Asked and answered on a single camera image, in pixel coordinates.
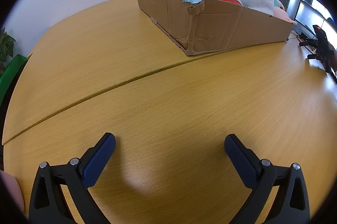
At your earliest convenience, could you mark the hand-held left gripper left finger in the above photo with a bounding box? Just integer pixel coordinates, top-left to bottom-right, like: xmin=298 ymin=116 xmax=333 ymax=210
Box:
xmin=28 ymin=132 xmax=116 ymax=224

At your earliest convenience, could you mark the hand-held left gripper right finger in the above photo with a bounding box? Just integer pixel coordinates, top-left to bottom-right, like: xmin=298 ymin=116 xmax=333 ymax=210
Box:
xmin=224 ymin=134 xmax=310 ymax=224

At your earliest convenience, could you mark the brown cardboard box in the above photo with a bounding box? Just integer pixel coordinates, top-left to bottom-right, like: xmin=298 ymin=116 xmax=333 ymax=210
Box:
xmin=135 ymin=0 xmax=295 ymax=57

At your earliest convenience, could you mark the black monitor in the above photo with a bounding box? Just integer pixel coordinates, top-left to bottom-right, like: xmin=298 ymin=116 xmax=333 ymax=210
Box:
xmin=287 ymin=0 xmax=331 ymax=32

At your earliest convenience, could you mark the pink and teal plush toy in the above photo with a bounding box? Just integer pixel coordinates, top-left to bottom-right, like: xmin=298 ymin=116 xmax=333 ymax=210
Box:
xmin=271 ymin=0 xmax=298 ymax=25

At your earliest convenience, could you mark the pale pink blurred object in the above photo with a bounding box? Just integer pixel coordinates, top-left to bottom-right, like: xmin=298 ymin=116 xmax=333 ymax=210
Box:
xmin=0 ymin=170 xmax=25 ymax=216

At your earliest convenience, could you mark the green chair back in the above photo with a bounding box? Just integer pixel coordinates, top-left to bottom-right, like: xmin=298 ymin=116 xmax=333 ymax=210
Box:
xmin=0 ymin=54 xmax=28 ymax=106

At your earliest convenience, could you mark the green potted plant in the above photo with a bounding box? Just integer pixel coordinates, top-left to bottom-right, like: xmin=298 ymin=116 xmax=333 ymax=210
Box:
xmin=0 ymin=28 xmax=17 ymax=67

